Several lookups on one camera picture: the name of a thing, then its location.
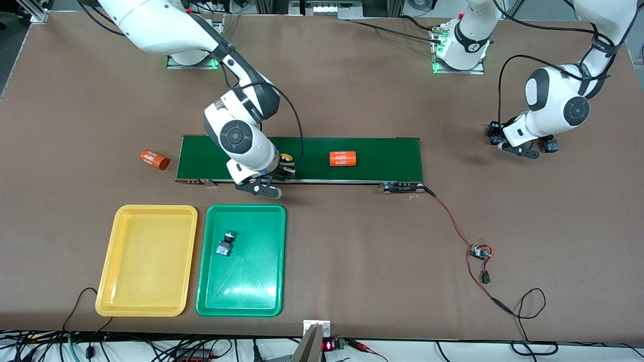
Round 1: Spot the green conveyor belt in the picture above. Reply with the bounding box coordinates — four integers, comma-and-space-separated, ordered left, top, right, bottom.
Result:
174, 134, 426, 196

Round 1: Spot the green plastic tray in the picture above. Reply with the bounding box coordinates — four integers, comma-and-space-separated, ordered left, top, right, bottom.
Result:
195, 204, 287, 318

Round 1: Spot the yellow plastic tray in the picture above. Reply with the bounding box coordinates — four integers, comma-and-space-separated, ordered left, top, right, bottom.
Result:
95, 204, 198, 318

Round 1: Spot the red test lead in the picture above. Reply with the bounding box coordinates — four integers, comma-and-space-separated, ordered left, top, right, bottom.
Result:
347, 339, 389, 362

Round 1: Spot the black power strip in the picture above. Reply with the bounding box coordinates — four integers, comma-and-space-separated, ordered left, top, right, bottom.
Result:
174, 348, 214, 362

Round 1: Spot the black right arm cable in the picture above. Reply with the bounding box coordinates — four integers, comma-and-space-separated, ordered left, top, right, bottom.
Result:
219, 30, 305, 169

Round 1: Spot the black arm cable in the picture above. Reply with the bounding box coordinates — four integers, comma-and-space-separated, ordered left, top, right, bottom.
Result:
497, 0, 629, 131
219, 30, 305, 169

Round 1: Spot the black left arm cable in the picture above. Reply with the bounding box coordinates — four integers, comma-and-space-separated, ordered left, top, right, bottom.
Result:
497, 0, 629, 131

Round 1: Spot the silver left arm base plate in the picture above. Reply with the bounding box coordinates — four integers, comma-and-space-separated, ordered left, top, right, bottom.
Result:
432, 25, 486, 75

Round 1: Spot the red and black wire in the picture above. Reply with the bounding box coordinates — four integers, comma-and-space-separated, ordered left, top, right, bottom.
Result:
424, 186, 515, 316

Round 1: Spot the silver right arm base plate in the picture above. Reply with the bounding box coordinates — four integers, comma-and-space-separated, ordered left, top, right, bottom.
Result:
166, 15, 224, 70

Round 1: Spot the black table cable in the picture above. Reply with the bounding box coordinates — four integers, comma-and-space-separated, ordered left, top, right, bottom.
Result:
347, 15, 446, 45

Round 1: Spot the aluminium extrusion frame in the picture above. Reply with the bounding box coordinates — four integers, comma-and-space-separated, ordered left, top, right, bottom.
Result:
254, 0, 406, 21

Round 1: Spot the black looped cable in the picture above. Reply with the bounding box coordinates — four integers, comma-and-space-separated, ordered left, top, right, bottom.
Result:
508, 288, 559, 356

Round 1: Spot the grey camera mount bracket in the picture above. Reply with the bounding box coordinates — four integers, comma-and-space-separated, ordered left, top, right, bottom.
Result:
291, 320, 332, 362

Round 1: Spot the thin black cable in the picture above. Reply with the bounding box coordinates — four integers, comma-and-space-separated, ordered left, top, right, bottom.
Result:
61, 287, 114, 333

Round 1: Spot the aluminium corner post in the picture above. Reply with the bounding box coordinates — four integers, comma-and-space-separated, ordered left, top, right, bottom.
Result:
28, 0, 51, 24

